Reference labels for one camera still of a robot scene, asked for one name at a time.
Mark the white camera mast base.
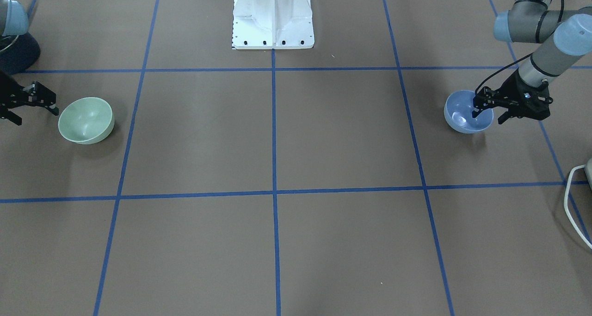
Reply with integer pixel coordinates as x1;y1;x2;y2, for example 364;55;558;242
231;0;315;50

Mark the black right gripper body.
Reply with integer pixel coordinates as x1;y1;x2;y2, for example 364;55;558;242
0;71;28;114

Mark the dark blue saucepan with lid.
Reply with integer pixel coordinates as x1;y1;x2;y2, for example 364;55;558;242
0;33;41;75

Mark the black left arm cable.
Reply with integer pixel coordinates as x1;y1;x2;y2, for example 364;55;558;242
475;0;566;99

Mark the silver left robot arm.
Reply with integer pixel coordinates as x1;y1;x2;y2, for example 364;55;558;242
471;0;592;124

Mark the brown paper table mat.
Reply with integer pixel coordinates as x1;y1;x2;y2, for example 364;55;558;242
1;0;591;316

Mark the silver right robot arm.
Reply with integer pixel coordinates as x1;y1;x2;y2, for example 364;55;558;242
0;0;59;126

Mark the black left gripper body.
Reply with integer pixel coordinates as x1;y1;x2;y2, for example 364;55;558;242
497;71;553;121

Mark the green bowl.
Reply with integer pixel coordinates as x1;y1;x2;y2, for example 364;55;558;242
58;97;115;145

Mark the blue bowl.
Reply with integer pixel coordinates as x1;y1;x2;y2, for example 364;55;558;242
444;90;494;134

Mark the white toaster power cable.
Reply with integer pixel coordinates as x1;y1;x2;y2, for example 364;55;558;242
564;165;592;250

